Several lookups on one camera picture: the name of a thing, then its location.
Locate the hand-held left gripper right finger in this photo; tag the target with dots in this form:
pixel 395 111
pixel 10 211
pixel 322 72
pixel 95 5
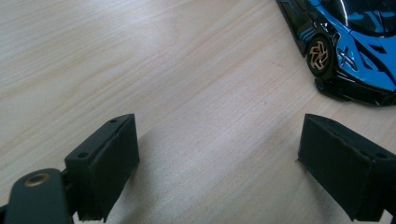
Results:
pixel 342 168

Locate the blue and black toy car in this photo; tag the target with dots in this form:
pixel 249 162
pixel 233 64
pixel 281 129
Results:
pixel 367 40

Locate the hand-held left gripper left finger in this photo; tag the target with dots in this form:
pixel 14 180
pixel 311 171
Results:
pixel 102 165

